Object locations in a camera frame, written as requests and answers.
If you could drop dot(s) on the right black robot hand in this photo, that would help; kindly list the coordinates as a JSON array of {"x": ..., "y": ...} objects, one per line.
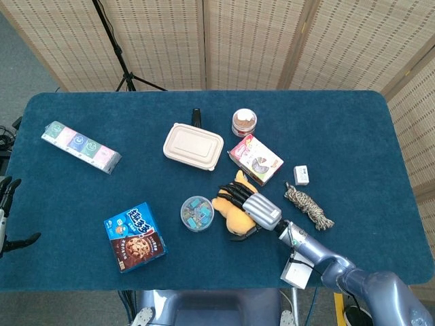
[{"x": 263, "y": 210}]

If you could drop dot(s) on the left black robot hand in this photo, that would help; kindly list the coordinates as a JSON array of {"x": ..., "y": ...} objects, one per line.
[{"x": 7, "y": 190}]

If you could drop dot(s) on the yellow plush toy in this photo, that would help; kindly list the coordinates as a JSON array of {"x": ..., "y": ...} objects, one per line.
[{"x": 238, "y": 219}]

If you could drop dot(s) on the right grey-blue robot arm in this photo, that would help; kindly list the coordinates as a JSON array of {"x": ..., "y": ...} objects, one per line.
[{"x": 367, "y": 282}]

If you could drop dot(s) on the pink white snack box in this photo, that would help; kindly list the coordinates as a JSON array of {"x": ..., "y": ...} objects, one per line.
[{"x": 256, "y": 159}]

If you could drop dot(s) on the small white box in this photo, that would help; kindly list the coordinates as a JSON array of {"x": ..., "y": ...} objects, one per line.
[{"x": 301, "y": 175}]

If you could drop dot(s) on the clear jar of binder clips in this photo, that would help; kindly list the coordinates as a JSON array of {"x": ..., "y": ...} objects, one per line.
[{"x": 197, "y": 214}]

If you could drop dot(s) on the pastel tissue multipack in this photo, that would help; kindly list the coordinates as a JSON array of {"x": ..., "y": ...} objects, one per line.
[{"x": 79, "y": 146}]

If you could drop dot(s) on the clear jar with brown snack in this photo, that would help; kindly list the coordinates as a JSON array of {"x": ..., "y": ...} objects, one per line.
[{"x": 244, "y": 122}]

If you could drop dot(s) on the beige lidded lunch box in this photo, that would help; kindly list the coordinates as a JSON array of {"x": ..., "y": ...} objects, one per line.
[{"x": 193, "y": 146}]

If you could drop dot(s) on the grey metal table leg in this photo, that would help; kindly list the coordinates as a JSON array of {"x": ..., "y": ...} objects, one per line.
[{"x": 295, "y": 305}]

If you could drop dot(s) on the grey-blue robot torso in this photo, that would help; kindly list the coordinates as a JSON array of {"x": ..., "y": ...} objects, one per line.
[{"x": 210, "y": 309}]

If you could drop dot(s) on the yellow strip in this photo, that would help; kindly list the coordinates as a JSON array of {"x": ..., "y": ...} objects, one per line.
[{"x": 338, "y": 309}]

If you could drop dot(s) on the blue tablecloth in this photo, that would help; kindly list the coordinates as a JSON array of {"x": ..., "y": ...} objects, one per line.
[{"x": 102, "y": 108}]

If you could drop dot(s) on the blue chocolate cookie box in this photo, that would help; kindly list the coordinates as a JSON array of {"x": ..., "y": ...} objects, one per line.
[{"x": 136, "y": 239}]

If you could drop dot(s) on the bamboo folding screen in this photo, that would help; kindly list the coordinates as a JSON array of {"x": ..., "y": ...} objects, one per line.
[{"x": 255, "y": 40}]

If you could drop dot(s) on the black tripod stand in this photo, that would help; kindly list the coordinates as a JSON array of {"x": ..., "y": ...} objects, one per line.
[{"x": 117, "y": 51}]

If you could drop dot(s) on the white perforated metal bracket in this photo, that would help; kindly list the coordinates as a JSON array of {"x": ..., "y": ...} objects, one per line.
[
  {"x": 287, "y": 319},
  {"x": 142, "y": 317}
]

